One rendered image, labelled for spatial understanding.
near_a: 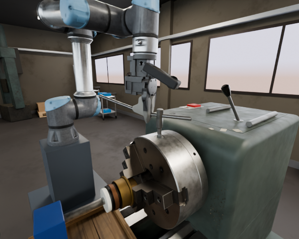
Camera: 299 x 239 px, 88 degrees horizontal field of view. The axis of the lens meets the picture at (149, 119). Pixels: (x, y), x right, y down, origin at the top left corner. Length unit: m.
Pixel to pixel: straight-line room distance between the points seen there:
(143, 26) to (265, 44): 2.98
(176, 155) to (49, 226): 0.35
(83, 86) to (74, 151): 0.34
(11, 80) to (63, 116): 5.67
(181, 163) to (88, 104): 0.60
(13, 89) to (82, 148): 5.71
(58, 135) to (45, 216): 0.46
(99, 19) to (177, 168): 0.46
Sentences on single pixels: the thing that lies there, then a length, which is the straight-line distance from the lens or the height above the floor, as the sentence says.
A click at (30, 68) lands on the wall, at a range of 7.60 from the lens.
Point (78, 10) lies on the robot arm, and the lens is 0.49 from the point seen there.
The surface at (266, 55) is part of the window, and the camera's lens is 3.33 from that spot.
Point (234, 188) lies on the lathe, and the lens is 0.56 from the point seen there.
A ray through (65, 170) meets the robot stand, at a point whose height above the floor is 0.98.
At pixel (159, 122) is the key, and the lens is 0.50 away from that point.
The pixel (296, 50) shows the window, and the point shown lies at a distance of 3.27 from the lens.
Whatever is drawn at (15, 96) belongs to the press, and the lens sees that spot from 6.52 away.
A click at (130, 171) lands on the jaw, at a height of 1.13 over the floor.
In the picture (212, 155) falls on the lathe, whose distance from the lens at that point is 0.55.
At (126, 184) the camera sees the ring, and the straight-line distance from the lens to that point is 0.52.
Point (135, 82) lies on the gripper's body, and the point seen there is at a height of 1.42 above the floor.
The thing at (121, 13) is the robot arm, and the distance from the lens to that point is 0.56.
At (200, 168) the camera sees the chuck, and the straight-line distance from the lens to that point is 0.52.
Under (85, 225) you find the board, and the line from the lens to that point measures 0.76.
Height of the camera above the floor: 1.43
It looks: 16 degrees down
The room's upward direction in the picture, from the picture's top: straight up
